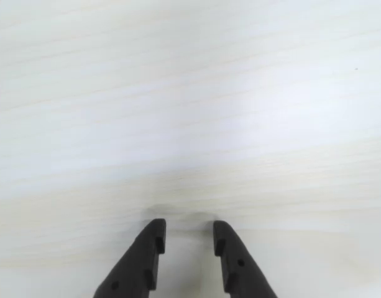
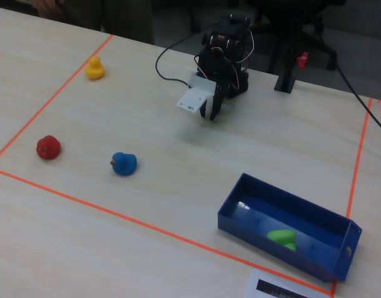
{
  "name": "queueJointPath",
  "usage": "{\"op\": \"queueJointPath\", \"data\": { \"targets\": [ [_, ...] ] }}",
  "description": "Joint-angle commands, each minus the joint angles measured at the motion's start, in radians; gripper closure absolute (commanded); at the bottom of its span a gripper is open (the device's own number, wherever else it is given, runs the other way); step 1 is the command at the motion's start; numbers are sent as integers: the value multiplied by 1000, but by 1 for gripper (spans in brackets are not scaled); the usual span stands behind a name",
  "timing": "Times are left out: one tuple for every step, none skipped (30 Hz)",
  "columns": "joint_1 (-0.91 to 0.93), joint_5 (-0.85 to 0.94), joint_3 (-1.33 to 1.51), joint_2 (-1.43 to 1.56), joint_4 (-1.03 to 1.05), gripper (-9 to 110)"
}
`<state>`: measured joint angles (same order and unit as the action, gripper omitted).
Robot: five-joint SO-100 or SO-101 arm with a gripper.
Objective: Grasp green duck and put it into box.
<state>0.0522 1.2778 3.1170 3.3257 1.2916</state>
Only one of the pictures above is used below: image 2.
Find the green rubber duck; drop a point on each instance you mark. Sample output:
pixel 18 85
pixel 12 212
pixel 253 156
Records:
pixel 280 236

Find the yellow rubber duck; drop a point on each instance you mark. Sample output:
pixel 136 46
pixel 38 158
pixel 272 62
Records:
pixel 94 69

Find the red rubber duck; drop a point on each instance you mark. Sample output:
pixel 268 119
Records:
pixel 48 148

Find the blue plastic box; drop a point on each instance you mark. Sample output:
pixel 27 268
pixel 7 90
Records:
pixel 317 229

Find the black office chair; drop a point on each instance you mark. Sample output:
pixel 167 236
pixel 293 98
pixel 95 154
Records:
pixel 289 18

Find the orange tape strip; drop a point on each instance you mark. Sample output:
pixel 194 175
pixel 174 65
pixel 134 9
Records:
pixel 115 214
pixel 360 158
pixel 53 97

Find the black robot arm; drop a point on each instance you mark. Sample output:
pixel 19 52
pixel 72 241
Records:
pixel 230 25

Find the blue rubber duck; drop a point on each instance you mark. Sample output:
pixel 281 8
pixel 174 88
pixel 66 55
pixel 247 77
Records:
pixel 124 164

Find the white paper with black bar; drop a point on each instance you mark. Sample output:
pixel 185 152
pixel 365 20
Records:
pixel 255 285

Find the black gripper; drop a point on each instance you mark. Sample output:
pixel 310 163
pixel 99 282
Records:
pixel 215 99

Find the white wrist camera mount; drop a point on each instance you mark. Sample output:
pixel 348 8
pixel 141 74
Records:
pixel 194 96

